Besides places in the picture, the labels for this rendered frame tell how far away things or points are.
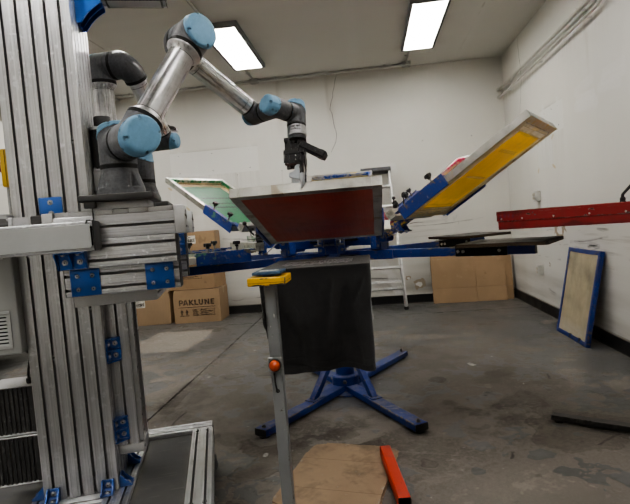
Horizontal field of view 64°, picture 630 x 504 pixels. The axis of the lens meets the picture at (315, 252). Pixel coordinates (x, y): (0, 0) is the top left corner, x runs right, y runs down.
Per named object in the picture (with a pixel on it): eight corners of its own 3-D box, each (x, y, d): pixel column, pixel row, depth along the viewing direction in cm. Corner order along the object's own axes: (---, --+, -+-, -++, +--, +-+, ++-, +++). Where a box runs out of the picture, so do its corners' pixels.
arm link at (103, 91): (119, 180, 209) (106, 46, 206) (88, 183, 213) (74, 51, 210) (136, 182, 221) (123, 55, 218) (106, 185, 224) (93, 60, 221)
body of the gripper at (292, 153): (287, 171, 199) (286, 143, 202) (308, 169, 198) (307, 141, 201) (283, 164, 192) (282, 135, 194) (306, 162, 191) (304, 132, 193)
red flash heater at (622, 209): (651, 220, 249) (649, 196, 249) (645, 225, 213) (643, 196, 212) (521, 228, 286) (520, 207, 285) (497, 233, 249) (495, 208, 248)
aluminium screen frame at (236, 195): (382, 184, 187) (381, 175, 188) (228, 198, 194) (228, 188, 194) (381, 235, 264) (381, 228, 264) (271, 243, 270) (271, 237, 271)
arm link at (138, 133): (132, 169, 162) (202, 42, 180) (152, 162, 151) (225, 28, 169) (98, 146, 155) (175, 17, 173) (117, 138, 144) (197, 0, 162)
